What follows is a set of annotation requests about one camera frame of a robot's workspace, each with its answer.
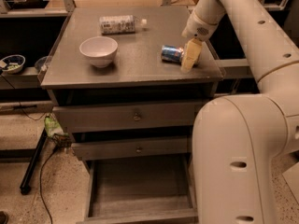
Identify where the grey middle drawer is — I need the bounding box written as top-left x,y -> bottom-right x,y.
72,135 -> 192,161

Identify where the clear glass cup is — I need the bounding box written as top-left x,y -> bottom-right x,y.
35,56 -> 52,72

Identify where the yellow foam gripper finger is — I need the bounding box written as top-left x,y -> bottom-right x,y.
181,38 -> 202,73

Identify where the clear plastic water bottle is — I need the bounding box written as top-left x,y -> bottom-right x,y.
99,15 -> 148,35

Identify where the blue silver redbull can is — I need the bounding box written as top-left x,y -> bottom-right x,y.
161,45 -> 187,64

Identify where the grey open bottom drawer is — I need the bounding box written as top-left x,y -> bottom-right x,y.
77,154 -> 198,224

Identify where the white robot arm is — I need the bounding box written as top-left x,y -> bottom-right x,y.
183,0 -> 299,224

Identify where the white ceramic bowl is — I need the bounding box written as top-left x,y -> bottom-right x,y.
79,36 -> 119,68

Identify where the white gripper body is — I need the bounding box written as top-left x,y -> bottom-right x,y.
182,9 -> 220,41

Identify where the grey side shelf beam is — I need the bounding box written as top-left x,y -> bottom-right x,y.
217,59 -> 253,79

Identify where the black metal leg bar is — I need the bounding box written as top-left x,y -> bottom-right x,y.
20,130 -> 47,195

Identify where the grey wooden drawer cabinet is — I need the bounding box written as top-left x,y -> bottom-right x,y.
40,5 -> 225,224

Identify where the green snack bag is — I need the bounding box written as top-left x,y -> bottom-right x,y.
44,115 -> 71,147

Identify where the grey top drawer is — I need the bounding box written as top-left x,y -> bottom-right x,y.
53,100 -> 204,133

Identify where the black floor cable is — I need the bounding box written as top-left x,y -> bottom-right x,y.
38,145 -> 62,224

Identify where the blue patterned small bowl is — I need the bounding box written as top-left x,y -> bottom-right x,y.
0,54 -> 26,74

